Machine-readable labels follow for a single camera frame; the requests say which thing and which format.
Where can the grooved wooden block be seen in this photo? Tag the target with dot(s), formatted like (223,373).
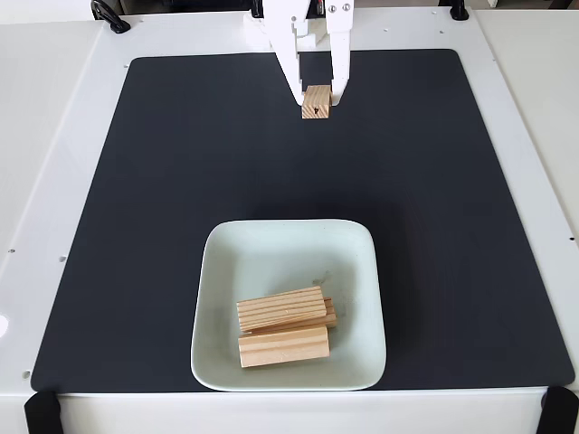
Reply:
(330,312)
(280,348)
(280,307)
(316,103)

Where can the pale green square plate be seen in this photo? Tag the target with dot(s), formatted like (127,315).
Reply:
(271,253)

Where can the black base clamp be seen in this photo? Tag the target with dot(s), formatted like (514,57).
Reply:
(257,8)

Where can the black table clamp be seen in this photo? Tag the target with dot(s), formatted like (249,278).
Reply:
(118,26)
(459,11)

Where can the black rubber mat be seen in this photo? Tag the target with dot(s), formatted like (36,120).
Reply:
(135,271)

